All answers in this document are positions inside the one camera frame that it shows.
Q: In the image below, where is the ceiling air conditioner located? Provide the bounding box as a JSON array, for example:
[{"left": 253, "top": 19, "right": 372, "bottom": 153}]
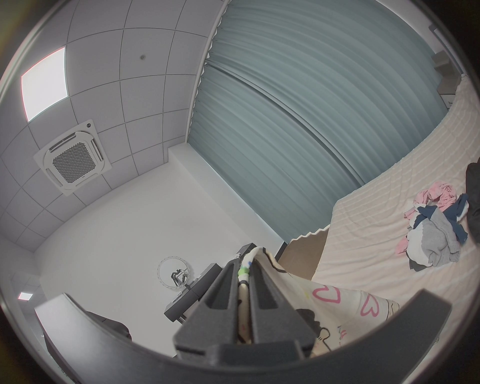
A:
[{"left": 33, "top": 119, "right": 113, "bottom": 198}]

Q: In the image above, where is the round wall mirror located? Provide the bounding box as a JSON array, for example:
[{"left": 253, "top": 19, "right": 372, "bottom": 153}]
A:
[{"left": 156, "top": 256, "right": 193, "bottom": 292}]

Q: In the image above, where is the square ceiling light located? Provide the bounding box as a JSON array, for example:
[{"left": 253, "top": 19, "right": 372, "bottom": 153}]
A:
[{"left": 20, "top": 46, "right": 71, "bottom": 122}]

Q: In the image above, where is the grey bedside table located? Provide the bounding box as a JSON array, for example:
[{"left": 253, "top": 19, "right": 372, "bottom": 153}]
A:
[{"left": 431, "top": 50, "right": 463, "bottom": 109}]

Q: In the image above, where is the bed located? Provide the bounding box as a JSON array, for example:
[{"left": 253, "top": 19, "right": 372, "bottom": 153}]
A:
[{"left": 310, "top": 75, "right": 480, "bottom": 323}]

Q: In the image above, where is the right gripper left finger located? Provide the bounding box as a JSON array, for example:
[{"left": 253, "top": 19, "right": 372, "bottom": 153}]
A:
[{"left": 172, "top": 259, "right": 241, "bottom": 353}]

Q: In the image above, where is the white printed pyjama top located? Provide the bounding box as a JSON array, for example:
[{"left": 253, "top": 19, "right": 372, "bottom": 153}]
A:
[{"left": 236, "top": 245, "right": 400, "bottom": 358}]

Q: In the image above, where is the pile of clothes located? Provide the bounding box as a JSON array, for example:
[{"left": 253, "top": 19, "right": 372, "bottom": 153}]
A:
[{"left": 395, "top": 181, "right": 470, "bottom": 273}]

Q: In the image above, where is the blue-green curtain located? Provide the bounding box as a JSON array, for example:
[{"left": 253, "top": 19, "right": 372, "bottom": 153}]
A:
[
  {"left": 205, "top": 0, "right": 463, "bottom": 185},
  {"left": 186, "top": 63, "right": 366, "bottom": 245}
]

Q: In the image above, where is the black garment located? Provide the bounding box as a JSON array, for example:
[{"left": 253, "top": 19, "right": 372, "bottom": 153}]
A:
[{"left": 464, "top": 157, "right": 480, "bottom": 241}]

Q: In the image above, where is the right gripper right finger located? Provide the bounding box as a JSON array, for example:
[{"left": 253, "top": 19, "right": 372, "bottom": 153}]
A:
[{"left": 247, "top": 258, "right": 316, "bottom": 358}]

